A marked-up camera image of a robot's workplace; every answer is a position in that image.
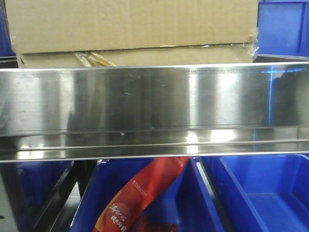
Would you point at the brown cardboard carton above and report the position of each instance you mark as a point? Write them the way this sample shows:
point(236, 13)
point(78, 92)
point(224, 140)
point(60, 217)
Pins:
point(85, 33)

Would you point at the blue bin lower right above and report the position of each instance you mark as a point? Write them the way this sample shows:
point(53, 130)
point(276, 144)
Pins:
point(262, 193)

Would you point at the blue bin upper left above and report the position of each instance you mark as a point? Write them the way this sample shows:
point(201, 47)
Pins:
point(5, 43)

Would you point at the blue bin lower middle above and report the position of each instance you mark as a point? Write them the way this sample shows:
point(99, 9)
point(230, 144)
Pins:
point(186, 206)

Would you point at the blue bin upper right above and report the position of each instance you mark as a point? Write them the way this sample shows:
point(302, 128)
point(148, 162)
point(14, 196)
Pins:
point(283, 27)

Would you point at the blue bin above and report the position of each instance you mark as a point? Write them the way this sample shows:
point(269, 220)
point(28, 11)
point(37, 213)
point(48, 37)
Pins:
point(283, 27)
point(262, 193)
point(186, 206)
point(5, 43)
point(39, 178)

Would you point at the blue bin lower left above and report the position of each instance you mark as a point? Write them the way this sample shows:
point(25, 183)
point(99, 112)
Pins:
point(39, 178)

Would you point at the stainless steel shelf rail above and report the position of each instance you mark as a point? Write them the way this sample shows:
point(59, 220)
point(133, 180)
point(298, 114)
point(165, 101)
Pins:
point(161, 111)

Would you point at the red snack bag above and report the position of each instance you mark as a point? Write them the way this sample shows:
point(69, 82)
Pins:
point(138, 193)

